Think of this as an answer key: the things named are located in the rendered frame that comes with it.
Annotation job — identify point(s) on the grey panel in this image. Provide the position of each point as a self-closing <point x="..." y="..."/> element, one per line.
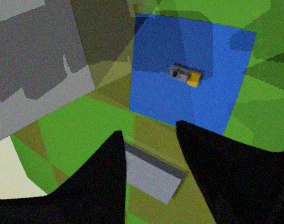
<point x="42" y="61"/>

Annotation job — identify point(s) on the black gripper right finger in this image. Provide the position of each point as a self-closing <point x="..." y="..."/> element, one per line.
<point x="241" y="184"/>

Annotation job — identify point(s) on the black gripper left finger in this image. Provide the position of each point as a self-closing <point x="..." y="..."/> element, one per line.
<point x="95" y="194"/>

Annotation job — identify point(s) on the blue square mat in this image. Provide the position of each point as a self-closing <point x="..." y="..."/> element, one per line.
<point x="220" y="53"/>

